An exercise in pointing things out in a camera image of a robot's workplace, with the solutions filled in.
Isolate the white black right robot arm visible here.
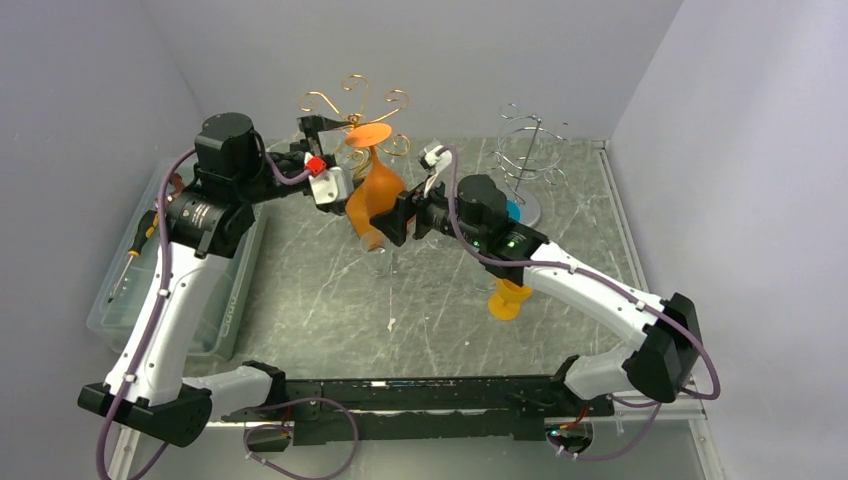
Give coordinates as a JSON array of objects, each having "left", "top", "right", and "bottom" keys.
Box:
[{"left": 370, "top": 174, "right": 703, "bottom": 415}]

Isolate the gold wire glass rack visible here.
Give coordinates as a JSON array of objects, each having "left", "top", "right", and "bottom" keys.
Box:
[{"left": 297, "top": 74, "right": 411, "bottom": 181}]

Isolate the clear plastic storage box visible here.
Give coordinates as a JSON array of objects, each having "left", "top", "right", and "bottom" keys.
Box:
[{"left": 86, "top": 165, "right": 270, "bottom": 362}]

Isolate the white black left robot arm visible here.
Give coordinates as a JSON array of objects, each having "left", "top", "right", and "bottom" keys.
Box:
[{"left": 77, "top": 112, "right": 353, "bottom": 447}]

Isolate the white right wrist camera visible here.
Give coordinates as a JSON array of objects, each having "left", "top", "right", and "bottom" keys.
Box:
[{"left": 419, "top": 139, "right": 453, "bottom": 196}]

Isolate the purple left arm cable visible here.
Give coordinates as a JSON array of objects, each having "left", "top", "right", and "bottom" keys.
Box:
[{"left": 95, "top": 132, "right": 361, "bottom": 480}]

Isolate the blue plastic goblet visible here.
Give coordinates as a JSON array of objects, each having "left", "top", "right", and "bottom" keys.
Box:
[{"left": 506, "top": 201, "right": 521, "bottom": 222}]

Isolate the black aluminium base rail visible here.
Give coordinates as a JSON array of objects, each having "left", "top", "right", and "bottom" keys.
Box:
[{"left": 122, "top": 374, "right": 704, "bottom": 455}]

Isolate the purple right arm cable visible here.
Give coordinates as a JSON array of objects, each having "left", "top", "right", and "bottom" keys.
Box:
[{"left": 433, "top": 145, "right": 722, "bottom": 463}]

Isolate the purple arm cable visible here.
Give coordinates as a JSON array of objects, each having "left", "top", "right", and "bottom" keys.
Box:
[
  {"left": 433, "top": 145, "right": 722, "bottom": 463},
  {"left": 95, "top": 132, "right": 361, "bottom": 480}
]

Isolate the black yellow screwdriver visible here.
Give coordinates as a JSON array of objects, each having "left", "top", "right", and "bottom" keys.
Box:
[{"left": 107, "top": 209, "right": 159, "bottom": 303}]

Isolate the orange plastic goblet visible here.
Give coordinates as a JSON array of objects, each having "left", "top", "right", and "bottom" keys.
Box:
[{"left": 345, "top": 122, "right": 406, "bottom": 238}]

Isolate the yellow plastic goblet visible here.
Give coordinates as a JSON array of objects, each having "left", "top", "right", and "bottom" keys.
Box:
[{"left": 488, "top": 279, "right": 534, "bottom": 321}]

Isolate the chrome wire glass rack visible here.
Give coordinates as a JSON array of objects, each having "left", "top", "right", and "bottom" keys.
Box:
[{"left": 484, "top": 103, "right": 568, "bottom": 227}]

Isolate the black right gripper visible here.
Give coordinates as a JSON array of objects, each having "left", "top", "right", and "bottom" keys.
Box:
[{"left": 370, "top": 170, "right": 485, "bottom": 249}]

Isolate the clear small glass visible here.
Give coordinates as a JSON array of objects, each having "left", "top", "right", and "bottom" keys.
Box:
[{"left": 360, "top": 230, "right": 394, "bottom": 277}]

